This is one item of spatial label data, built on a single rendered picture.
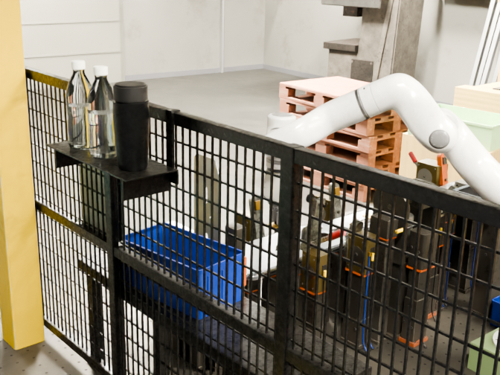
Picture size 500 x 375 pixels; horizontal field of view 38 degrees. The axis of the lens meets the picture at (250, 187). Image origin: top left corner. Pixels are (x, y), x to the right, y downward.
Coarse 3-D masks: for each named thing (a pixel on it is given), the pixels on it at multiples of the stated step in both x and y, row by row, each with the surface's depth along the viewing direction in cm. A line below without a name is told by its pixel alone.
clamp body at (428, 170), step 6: (420, 162) 300; (426, 162) 300; (432, 162) 300; (420, 168) 301; (426, 168) 299; (432, 168) 296; (438, 168) 295; (420, 174) 301; (426, 174) 299; (432, 174) 297; (438, 174) 296; (426, 180) 300; (432, 180) 297; (438, 180) 297
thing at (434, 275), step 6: (444, 216) 236; (444, 222) 237; (444, 228) 238; (438, 234) 236; (438, 240) 237; (438, 246) 237; (438, 252) 241; (438, 258) 242; (432, 270) 241; (432, 276) 242; (432, 282) 242; (432, 288) 243; (432, 294) 242; (432, 300) 243; (432, 306) 246; (432, 312) 244
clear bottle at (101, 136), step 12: (96, 72) 155; (96, 84) 155; (108, 84) 156; (96, 96) 155; (108, 96) 156; (96, 108) 156; (108, 108) 156; (96, 120) 156; (108, 120) 157; (96, 132) 157; (108, 132) 158; (96, 144) 158; (108, 144) 158; (96, 156) 159; (108, 156) 159
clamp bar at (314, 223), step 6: (306, 198) 206; (312, 198) 204; (318, 198) 204; (324, 198) 205; (312, 204) 204; (318, 204) 204; (312, 210) 205; (318, 210) 205; (318, 216) 206; (312, 222) 206; (312, 228) 207; (306, 234) 209; (312, 234) 208; (306, 240) 209; (312, 240) 211
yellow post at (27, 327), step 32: (0, 0) 191; (0, 32) 193; (0, 64) 195; (0, 96) 197; (0, 128) 200; (0, 160) 202; (0, 192) 205; (32, 192) 211; (0, 224) 210; (32, 224) 213; (0, 256) 215; (32, 256) 216; (0, 288) 220; (32, 288) 219; (32, 320) 222
